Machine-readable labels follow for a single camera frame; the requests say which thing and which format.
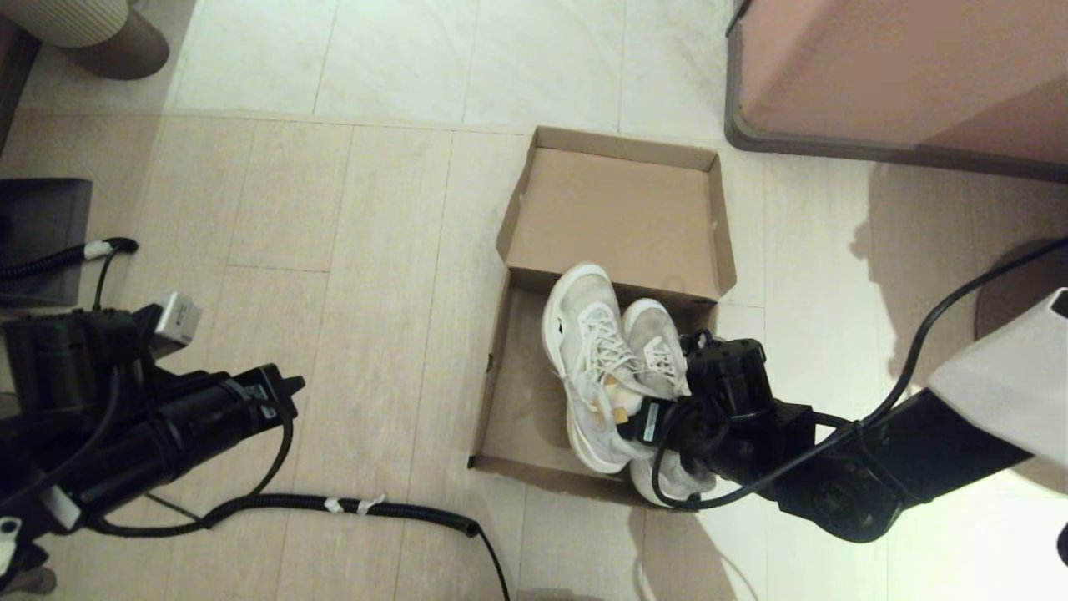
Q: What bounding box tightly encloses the white lace-up sneaker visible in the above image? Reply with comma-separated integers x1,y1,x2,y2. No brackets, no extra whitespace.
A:
622,298,720,508
542,263,664,475

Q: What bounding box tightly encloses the brown cardboard shoe box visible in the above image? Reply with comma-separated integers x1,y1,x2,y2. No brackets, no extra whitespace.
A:
467,125,738,508

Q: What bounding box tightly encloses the dark grey block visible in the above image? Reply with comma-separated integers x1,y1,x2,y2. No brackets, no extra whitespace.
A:
0,178,94,308

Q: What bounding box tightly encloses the dark brown furniture edge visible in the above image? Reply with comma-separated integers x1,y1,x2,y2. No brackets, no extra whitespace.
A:
0,21,43,159

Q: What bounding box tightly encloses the pink cabinet with grey base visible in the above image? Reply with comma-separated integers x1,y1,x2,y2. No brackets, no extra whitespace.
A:
723,0,1068,184

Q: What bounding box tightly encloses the striped beige ottoman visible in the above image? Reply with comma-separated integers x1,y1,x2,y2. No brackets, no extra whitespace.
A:
0,0,172,82

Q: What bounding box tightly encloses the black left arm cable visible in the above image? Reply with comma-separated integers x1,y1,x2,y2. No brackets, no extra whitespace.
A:
88,412,295,538

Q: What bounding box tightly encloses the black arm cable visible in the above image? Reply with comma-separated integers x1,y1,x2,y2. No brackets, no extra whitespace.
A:
88,412,295,538
651,238,1068,511

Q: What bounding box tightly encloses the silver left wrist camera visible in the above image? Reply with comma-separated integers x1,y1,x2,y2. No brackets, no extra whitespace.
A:
154,292,204,343

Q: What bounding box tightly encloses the black corrugated cable conduit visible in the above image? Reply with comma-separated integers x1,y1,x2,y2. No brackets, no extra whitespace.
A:
196,492,511,601
0,238,141,311

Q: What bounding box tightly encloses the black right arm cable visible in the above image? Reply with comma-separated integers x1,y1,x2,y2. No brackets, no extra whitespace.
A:
651,238,1068,511

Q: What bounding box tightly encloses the round brown pedestal base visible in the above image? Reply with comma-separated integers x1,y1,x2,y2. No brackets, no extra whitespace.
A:
975,238,1068,336

